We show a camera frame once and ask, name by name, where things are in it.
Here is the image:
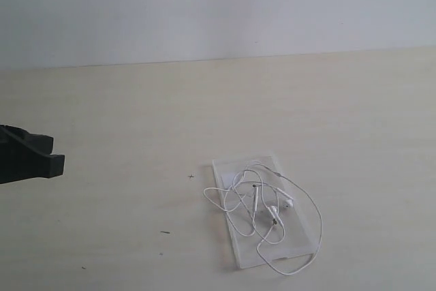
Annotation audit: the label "white wired earphones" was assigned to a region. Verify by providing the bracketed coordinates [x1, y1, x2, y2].
[203, 159, 324, 267]

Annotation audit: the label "white square sticker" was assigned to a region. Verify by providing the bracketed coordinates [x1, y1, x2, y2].
[221, 172, 238, 189]

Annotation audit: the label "clear plastic hinged case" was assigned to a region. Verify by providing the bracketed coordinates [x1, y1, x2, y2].
[211, 150, 316, 270]

